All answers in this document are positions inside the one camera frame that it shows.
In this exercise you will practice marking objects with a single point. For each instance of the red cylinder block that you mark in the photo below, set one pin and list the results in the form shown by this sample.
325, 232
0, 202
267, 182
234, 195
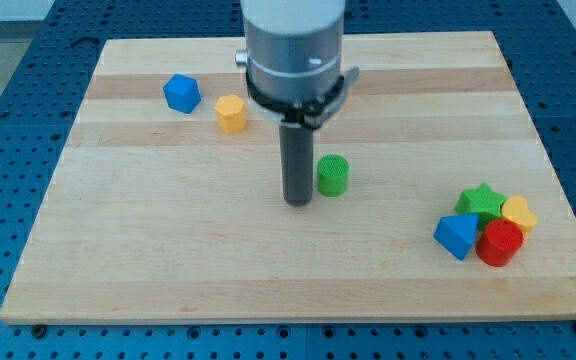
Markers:
499, 242

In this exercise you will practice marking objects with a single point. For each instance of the blue cube block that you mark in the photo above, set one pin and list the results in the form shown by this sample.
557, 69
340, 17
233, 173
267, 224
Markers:
182, 93

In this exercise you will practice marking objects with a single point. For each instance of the green star block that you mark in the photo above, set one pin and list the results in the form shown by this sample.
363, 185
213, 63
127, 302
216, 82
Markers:
482, 201

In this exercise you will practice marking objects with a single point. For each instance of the blue perforated table plate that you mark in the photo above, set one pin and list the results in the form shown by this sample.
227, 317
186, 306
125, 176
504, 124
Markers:
42, 97

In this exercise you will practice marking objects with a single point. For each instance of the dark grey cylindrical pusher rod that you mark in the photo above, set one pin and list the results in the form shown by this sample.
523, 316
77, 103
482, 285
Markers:
296, 149

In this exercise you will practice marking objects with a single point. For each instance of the green cylinder block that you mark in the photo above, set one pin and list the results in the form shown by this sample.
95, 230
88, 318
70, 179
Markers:
332, 175

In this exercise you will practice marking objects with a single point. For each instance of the yellow hexagon block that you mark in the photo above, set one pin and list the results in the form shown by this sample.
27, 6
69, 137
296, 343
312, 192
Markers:
231, 113

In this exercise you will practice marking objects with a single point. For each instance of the grey and white robot arm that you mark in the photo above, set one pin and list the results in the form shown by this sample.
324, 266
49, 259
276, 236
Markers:
293, 59

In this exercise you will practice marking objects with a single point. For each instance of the blue triangle block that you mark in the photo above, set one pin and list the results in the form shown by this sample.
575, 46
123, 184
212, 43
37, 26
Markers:
457, 233

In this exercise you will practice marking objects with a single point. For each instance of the wooden board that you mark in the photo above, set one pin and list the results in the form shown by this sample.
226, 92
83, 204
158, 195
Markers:
153, 216

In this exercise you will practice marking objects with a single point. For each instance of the yellow heart block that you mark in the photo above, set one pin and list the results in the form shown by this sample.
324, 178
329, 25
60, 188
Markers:
517, 210

